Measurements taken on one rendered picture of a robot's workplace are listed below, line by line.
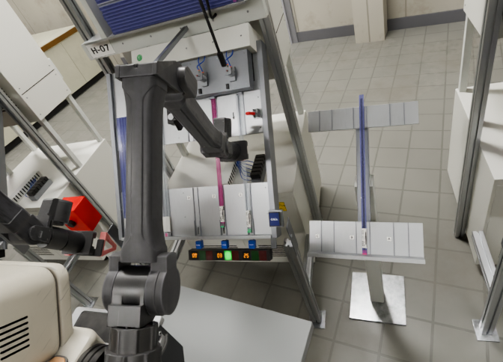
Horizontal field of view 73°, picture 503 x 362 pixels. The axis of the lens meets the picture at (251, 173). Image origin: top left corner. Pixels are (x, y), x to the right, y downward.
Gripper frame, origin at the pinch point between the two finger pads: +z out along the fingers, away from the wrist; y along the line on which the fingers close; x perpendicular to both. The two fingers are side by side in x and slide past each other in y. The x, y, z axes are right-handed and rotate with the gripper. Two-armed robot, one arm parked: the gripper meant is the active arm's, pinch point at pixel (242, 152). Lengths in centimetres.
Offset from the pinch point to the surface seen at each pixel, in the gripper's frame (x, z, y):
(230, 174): 6.6, 35.3, 20.2
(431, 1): -156, 268, -114
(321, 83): -80, 223, -4
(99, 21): -53, -16, 46
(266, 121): -10.1, -0.2, -10.0
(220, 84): -24.9, -5.2, 4.4
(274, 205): 19.9, 0.3, -10.4
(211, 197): 15.8, 1.6, 14.8
